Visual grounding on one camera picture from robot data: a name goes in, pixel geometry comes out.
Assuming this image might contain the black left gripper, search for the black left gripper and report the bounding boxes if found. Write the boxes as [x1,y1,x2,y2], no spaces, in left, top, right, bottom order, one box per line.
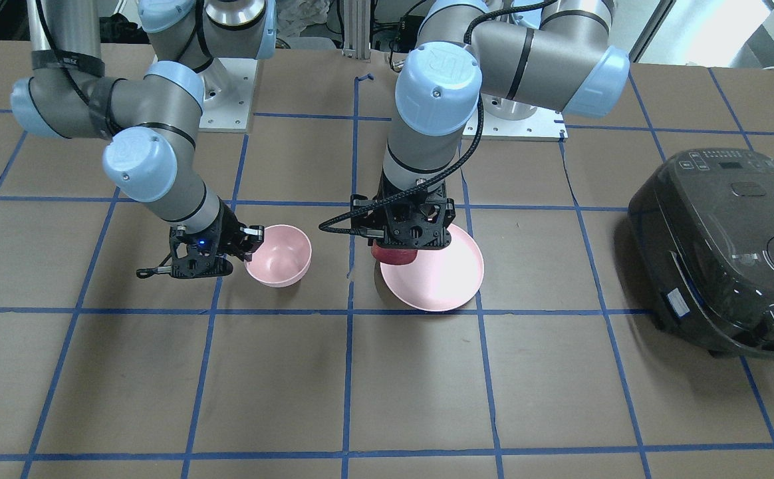
[350,193,455,249]

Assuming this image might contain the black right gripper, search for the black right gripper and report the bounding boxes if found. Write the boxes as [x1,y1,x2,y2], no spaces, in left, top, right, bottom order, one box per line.
[169,200,265,279]

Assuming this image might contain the pink bowl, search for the pink bowl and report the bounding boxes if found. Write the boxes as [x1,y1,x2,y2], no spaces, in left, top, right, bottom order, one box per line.
[246,224,313,288]

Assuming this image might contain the red apple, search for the red apple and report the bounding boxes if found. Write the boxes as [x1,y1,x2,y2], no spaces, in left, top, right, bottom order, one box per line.
[370,241,418,265]

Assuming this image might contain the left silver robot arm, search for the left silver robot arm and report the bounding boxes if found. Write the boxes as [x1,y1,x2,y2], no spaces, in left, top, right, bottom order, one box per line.
[320,1,630,249]

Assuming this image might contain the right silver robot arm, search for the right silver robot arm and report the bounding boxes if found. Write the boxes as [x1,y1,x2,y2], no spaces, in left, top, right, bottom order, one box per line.
[10,1,277,279]

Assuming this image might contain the pink plate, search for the pink plate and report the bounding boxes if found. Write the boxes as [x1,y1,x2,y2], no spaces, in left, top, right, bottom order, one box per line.
[379,224,485,312]

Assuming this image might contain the dark grey rice cooker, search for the dark grey rice cooker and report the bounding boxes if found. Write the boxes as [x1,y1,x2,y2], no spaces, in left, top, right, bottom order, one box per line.
[628,148,774,361]

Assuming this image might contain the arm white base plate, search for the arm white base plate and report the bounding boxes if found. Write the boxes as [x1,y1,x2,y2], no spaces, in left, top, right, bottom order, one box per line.
[199,58,260,133]
[481,94,567,142]

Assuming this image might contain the aluminium frame post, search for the aluminium frame post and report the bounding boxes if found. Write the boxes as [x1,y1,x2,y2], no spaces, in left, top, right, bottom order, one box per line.
[341,0,372,63]

